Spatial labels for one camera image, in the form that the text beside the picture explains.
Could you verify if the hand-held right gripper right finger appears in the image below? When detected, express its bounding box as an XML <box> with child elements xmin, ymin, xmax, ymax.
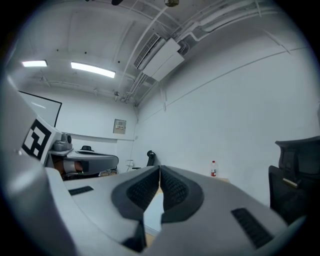
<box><xmin>149</xmin><ymin>165</ymin><xmax>288</xmax><ymax>256</ymax></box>

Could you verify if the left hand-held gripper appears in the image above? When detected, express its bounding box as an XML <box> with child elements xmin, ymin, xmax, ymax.
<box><xmin>21</xmin><ymin>116</ymin><xmax>120</xmax><ymax>175</ymax></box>

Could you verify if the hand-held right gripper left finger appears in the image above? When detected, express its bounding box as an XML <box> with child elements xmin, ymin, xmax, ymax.
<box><xmin>46</xmin><ymin>164</ymin><xmax>161</xmax><ymax>252</ymax></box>

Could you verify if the person's left hand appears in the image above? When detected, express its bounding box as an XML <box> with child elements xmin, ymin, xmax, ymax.
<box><xmin>53</xmin><ymin>159</ymin><xmax>84</xmax><ymax>175</ymax></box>

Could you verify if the black office chair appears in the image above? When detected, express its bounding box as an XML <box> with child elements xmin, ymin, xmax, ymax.
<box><xmin>131</xmin><ymin>149</ymin><xmax>158</xmax><ymax>171</ymax></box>
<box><xmin>268</xmin><ymin>136</ymin><xmax>320</xmax><ymax>226</ymax></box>

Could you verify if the long ceiling light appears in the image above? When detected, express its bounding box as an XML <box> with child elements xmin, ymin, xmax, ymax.
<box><xmin>70</xmin><ymin>61</ymin><xmax>116</xmax><ymax>79</ymax></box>

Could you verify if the white air conditioner unit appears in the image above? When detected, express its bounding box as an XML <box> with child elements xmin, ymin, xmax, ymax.
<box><xmin>133</xmin><ymin>32</ymin><xmax>186</xmax><ymax>82</ymax></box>

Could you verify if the short ceiling light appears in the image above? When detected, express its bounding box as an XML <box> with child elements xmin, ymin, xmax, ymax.
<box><xmin>21</xmin><ymin>59</ymin><xmax>48</xmax><ymax>68</ymax></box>

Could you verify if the grey electrical wall panel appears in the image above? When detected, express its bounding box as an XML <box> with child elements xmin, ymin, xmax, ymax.
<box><xmin>112</xmin><ymin>118</ymin><xmax>127</xmax><ymax>135</ymax></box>

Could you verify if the white wall conduit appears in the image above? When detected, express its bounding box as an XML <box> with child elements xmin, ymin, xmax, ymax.
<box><xmin>163</xmin><ymin>46</ymin><xmax>311</xmax><ymax>108</ymax></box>

